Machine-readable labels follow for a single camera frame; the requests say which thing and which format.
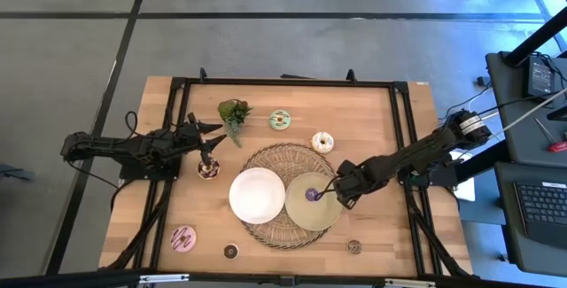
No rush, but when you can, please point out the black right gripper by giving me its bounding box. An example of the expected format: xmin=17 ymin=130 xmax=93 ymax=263
xmin=315 ymin=160 xmax=376 ymax=210

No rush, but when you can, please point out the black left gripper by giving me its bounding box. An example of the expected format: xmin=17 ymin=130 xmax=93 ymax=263
xmin=175 ymin=111 xmax=228 ymax=167

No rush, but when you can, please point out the pale green round plate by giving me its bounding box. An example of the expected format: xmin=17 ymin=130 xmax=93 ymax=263
xmin=284 ymin=171 xmax=345 ymax=232

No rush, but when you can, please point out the chocolate frosted large donut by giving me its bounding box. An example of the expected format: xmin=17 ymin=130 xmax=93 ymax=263
xmin=197 ymin=158 xmax=221 ymax=181

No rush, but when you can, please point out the white frosted donut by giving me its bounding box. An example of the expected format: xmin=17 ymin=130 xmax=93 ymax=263
xmin=310 ymin=131 xmax=336 ymax=154

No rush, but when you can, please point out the mint green frosted donut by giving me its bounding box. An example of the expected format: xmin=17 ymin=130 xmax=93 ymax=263
xmin=268 ymin=109 xmax=292 ymax=131

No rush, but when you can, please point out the white round plate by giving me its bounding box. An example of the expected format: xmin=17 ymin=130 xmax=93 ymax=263
xmin=228 ymin=167 xmax=287 ymax=225

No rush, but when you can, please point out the pink donut with chocolate drizzle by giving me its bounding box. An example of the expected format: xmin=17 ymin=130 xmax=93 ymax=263
xmin=169 ymin=224 xmax=198 ymax=253

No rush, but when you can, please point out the small green artificial plant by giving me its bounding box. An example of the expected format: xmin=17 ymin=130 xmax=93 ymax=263
xmin=216 ymin=98 xmax=254 ymax=150

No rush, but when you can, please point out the round woven wicker placemat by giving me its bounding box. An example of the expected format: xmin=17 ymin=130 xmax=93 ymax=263
xmin=240 ymin=142 xmax=342 ymax=250

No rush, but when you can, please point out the white paper sheet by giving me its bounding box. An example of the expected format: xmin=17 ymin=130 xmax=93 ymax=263
xmin=449 ymin=150 xmax=477 ymax=203

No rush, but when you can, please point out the black side desk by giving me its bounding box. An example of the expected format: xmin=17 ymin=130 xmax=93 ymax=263
xmin=485 ymin=51 xmax=567 ymax=168

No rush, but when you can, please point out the grey floor object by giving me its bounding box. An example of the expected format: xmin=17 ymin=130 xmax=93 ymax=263
xmin=0 ymin=162 xmax=35 ymax=183

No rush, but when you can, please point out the black laptop with keyboard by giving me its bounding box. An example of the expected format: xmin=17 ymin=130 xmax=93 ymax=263
xmin=494 ymin=161 xmax=567 ymax=278

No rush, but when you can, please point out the thin white rod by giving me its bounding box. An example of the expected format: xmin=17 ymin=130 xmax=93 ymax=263
xmin=500 ymin=86 xmax=567 ymax=134

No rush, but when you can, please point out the black power adapter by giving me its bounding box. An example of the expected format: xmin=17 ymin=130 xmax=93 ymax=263
xmin=526 ymin=55 xmax=556 ymax=99

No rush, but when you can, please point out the black diagonal pole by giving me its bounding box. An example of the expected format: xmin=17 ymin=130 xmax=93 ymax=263
xmin=503 ymin=6 xmax=567 ymax=68

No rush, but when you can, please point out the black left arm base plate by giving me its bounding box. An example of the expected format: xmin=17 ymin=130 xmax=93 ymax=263
xmin=119 ymin=145 xmax=183 ymax=182

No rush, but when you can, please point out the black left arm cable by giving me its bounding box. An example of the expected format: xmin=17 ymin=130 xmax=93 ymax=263
xmin=124 ymin=110 xmax=140 ymax=137

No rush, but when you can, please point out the black metal table frame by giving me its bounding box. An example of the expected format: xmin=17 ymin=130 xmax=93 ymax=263
xmin=99 ymin=66 xmax=474 ymax=280

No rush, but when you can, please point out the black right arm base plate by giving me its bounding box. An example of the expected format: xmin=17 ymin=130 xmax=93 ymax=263
xmin=396 ymin=152 xmax=462 ymax=188

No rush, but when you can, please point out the silver metal bracket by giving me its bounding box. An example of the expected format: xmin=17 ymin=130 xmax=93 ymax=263
xmin=138 ymin=273 xmax=190 ymax=285
xmin=384 ymin=277 xmax=438 ymax=288

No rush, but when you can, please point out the black floor cable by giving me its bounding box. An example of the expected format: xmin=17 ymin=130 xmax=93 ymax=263
xmin=438 ymin=82 xmax=493 ymax=121

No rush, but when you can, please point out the red handled screwdriver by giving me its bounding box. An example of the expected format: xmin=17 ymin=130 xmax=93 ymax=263
xmin=533 ymin=117 xmax=567 ymax=153

